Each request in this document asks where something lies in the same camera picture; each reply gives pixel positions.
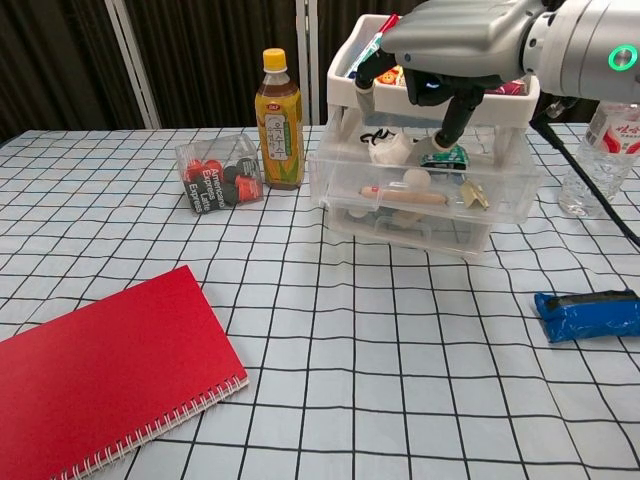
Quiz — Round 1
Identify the black folding screen white frame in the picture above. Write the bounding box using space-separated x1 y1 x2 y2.
0 0 640 132

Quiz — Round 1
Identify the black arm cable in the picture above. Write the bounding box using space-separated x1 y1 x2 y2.
529 97 640 246

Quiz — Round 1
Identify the yellow snack packet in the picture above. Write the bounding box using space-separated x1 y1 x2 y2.
375 64 407 87

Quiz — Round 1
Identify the red candy packet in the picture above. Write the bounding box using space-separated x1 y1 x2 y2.
487 79 526 96

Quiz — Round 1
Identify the red spiral notebook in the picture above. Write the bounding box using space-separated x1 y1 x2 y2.
0 265 251 480

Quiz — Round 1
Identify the white black checked tablecloth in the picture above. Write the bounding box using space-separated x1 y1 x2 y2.
0 122 640 480

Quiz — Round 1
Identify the gold binder clip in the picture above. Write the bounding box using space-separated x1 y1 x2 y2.
459 179 489 211

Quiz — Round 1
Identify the yellow cap tea bottle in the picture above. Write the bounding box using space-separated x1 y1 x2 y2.
254 48 304 190

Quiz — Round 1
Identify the wooden stick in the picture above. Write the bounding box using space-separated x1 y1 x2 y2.
360 185 446 206

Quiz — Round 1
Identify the small white ball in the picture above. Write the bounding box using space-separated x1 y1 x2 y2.
403 168 431 190

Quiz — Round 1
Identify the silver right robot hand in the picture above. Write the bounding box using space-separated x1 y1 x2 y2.
353 0 539 151

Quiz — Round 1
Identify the white desk organizer box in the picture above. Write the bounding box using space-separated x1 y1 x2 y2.
327 13 542 259

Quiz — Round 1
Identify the clear plastic water bottle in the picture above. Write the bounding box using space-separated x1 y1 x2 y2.
558 102 640 218

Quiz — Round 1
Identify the clear box of coffee capsules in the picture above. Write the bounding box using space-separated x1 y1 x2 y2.
175 132 265 215

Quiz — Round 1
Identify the blue snack pack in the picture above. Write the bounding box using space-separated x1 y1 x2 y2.
533 288 640 345

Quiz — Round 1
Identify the transparent plastic drawer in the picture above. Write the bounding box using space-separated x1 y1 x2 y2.
307 129 544 226
327 197 491 259

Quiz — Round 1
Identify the green label marker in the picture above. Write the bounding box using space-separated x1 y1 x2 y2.
357 29 386 76

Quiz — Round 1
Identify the white pouch with black cord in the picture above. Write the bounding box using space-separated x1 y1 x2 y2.
359 127 416 164

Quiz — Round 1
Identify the green snack packet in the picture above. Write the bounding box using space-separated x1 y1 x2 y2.
418 144 471 171

